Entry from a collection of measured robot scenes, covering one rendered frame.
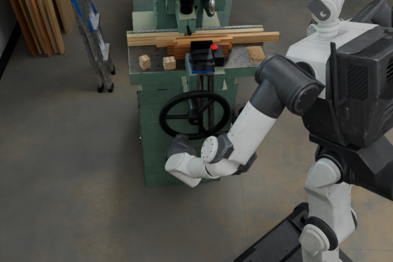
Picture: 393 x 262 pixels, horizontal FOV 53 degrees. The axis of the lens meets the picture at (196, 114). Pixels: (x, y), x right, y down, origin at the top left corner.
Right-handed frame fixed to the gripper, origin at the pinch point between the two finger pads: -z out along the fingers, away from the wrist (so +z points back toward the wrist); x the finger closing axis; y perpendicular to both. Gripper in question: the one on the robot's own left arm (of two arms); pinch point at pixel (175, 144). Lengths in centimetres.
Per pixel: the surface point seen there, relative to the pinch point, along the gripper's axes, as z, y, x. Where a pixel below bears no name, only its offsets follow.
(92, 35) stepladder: -105, 48, 4
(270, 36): -26, -18, 56
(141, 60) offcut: -13.8, 26.5, 20.1
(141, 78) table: -15.4, 22.8, 13.3
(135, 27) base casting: -57, 32, 26
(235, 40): -26, -6, 47
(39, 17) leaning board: -149, 85, -10
